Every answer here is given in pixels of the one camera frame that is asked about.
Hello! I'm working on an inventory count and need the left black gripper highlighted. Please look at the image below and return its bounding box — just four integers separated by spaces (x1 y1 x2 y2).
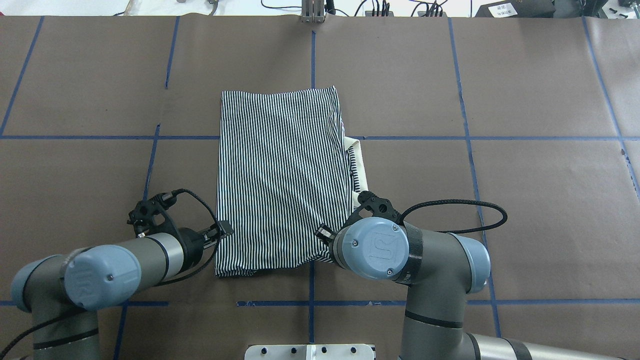
177 220 234 264

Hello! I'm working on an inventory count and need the navy white striped polo shirt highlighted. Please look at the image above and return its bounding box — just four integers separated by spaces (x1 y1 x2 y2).
215 86 368 278

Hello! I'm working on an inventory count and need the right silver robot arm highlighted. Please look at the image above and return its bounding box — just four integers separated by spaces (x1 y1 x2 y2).
315 216 603 360

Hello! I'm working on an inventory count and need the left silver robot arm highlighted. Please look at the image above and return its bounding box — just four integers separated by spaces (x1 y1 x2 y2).
1 221 234 360

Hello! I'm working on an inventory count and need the black box with label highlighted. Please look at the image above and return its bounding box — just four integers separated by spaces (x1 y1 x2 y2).
473 0 556 19

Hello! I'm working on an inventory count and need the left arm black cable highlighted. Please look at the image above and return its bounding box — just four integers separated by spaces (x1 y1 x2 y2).
160 188 223 288

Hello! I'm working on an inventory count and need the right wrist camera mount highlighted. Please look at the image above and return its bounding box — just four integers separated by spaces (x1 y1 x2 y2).
344 190 403 226

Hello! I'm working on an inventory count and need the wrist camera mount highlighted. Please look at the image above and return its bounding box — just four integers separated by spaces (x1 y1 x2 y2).
344 190 403 226
126 193 179 239

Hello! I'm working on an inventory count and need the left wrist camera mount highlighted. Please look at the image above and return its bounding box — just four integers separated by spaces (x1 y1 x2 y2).
126 193 179 239

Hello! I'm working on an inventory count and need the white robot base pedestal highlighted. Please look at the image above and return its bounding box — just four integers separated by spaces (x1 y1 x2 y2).
244 343 377 360

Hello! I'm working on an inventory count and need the aluminium frame post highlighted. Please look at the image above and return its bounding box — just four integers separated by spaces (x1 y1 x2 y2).
300 0 327 24

